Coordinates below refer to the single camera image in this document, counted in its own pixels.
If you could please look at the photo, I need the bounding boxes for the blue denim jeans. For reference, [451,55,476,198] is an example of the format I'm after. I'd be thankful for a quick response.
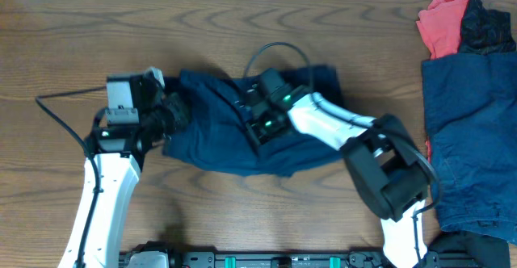
[422,52,516,244]

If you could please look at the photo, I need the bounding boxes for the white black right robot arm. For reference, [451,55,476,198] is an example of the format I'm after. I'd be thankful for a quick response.
[244,84,436,267]

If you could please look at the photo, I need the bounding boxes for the black cloth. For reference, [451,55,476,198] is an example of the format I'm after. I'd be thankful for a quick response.
[429,231,511,268]

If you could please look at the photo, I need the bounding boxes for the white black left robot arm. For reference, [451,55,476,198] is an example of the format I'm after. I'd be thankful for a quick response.
[58,93,191,267]

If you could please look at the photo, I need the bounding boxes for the black patterned garment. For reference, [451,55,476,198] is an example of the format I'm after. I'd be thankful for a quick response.
[450,0,516,55]

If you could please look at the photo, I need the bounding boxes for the navy blue shorts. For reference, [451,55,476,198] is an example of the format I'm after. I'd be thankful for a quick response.
[162,69,342,177]

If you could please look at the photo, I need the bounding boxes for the red cloth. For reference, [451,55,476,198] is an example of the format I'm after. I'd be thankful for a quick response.
[415,0,470,60]

